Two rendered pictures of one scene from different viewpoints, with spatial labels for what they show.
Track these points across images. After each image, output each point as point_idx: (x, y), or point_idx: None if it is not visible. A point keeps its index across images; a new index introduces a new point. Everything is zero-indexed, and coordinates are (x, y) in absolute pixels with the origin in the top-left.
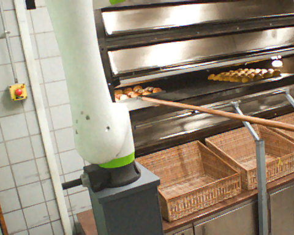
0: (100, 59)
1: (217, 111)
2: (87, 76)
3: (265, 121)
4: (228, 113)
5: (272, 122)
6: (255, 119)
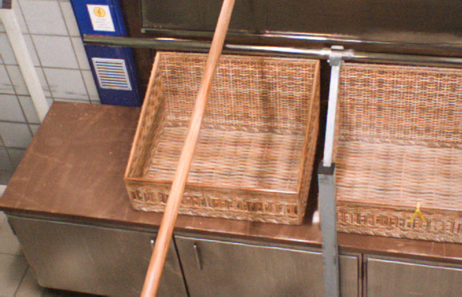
0: None
1: (198, 95)
2: None
3: (168, 200)
4: (192, 118)
5: (165, 212)
6: (173, 180)
